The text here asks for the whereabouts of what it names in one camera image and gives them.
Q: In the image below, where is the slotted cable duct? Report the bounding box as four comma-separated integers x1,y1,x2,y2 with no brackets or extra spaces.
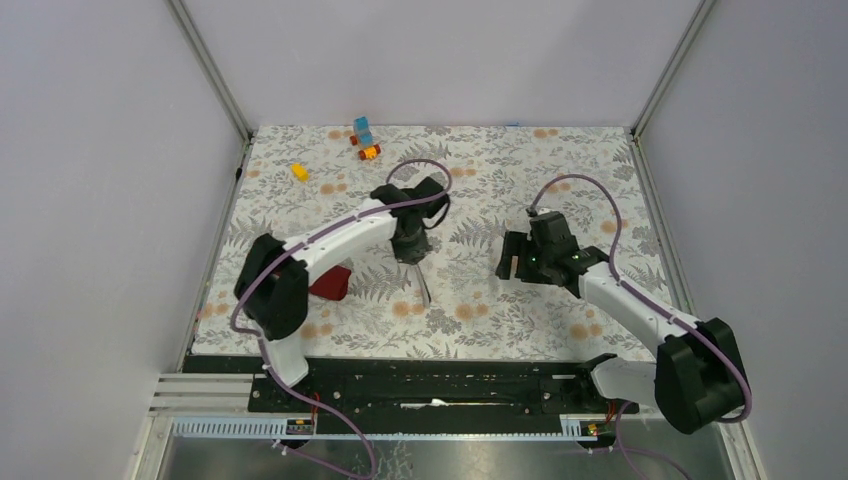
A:
170,415,601,443

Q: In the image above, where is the blue orange toy car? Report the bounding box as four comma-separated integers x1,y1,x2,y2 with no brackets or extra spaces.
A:
349,116,381,160

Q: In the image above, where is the yellow toy block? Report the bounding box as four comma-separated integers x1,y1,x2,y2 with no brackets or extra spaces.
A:
290,164,310,182

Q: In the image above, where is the right aluminium frame post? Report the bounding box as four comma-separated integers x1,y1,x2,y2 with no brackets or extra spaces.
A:
630,0,717,143

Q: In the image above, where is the silver table knife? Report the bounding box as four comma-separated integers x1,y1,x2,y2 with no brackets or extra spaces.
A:
412,264,432,309

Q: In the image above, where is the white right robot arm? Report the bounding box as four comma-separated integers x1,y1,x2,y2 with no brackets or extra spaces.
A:
495,211,752,434

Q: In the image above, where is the left aluminium frame post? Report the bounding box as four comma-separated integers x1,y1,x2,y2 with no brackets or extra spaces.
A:
164,0,254,143

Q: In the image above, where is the floral patterned tablecloth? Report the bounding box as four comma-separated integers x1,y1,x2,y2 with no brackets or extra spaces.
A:
191,126,671,361

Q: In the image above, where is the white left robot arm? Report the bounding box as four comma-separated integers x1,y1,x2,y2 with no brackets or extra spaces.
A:
234,177,449,411

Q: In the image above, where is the red cloth napkin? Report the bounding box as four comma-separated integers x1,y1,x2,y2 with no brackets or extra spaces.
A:
309,265,352,301

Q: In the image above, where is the aluminium frame post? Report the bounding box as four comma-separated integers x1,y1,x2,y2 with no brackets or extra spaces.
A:
630,0,717,143
164,0,254,143

